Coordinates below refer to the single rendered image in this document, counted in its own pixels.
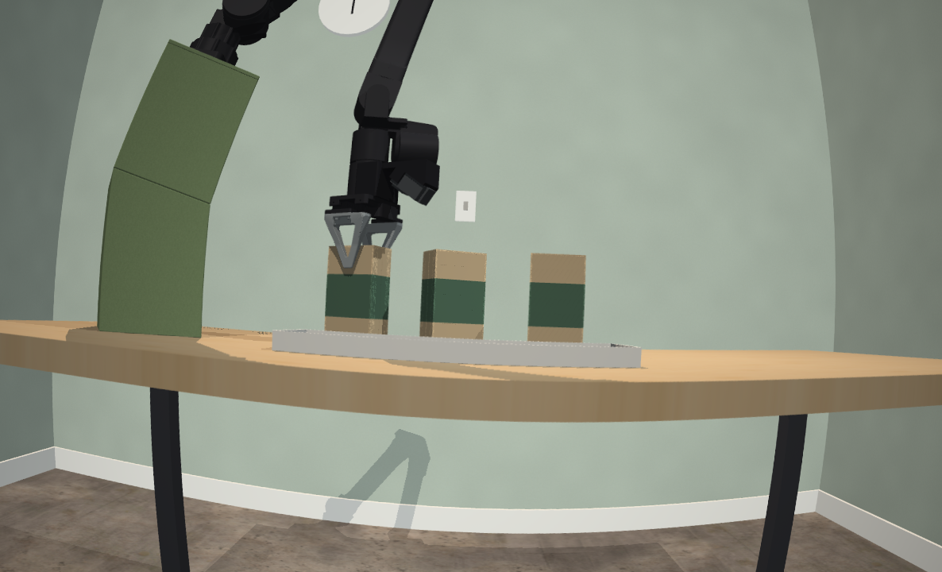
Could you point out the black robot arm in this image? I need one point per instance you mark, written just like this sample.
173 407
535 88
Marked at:
411 141

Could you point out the white shallow tray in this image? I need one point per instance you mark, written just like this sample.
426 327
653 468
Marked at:
457 350

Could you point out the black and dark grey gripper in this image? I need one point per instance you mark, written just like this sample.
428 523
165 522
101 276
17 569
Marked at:
368 206

